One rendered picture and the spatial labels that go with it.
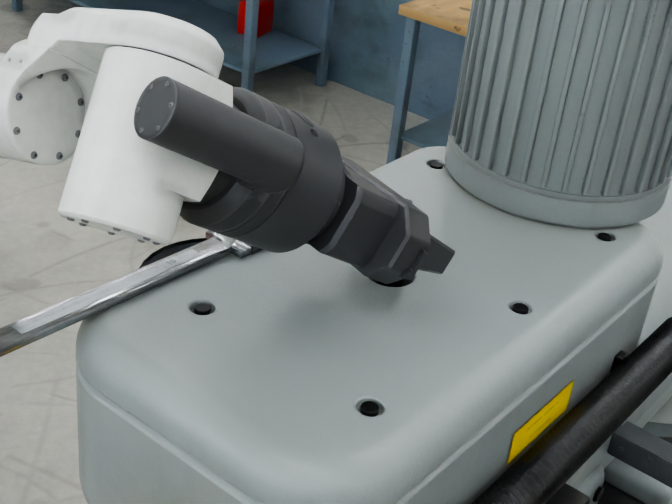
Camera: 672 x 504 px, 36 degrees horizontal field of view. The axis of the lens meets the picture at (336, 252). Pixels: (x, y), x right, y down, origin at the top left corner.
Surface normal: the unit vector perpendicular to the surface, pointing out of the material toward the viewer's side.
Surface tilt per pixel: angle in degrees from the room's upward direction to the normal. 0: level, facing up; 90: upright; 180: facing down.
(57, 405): 0
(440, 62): 90
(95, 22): 56
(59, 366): 0
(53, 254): 0
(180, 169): 71
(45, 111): 78
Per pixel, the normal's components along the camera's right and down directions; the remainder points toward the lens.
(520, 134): -0.59, 0.36
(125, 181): 0.19, -0.04
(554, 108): -0.33, 0.45
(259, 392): 0.11, -0.86
